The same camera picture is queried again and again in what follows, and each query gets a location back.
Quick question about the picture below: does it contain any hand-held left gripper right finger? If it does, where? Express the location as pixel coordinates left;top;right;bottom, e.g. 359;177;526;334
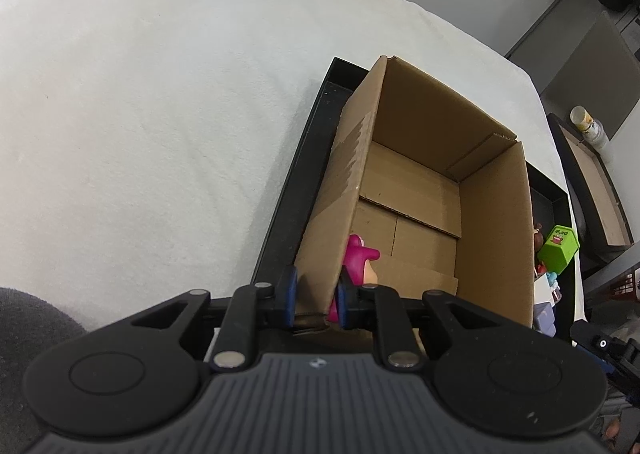
336;279;507;369

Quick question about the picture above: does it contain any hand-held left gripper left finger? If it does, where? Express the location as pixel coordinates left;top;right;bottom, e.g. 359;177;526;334
131;265;300;369

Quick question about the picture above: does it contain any pink toy figure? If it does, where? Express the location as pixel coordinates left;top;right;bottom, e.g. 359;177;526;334
327;233;381;325

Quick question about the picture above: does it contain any small purple box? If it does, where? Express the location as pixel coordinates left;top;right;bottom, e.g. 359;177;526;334
532;301;558;338

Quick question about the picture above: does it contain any green plastic cube container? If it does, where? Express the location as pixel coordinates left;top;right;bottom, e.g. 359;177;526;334
537;225;581;280

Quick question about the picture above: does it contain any black tray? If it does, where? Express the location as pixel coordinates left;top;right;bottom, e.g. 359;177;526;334
250;57;576;342

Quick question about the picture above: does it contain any brown cardboard box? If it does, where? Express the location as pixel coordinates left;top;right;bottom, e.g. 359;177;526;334
294;54;536;335

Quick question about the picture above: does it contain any black framed brown board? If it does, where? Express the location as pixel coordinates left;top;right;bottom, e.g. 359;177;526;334
546;113;632;255

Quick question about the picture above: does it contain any white and yellow bottle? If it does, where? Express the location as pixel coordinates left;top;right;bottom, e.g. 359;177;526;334
570;106;611;151

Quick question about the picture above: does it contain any white blanket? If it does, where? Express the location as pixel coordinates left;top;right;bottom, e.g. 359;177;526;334
0;0;583;335

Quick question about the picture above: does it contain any grey panel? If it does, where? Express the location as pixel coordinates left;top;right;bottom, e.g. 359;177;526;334
540;9;640;140

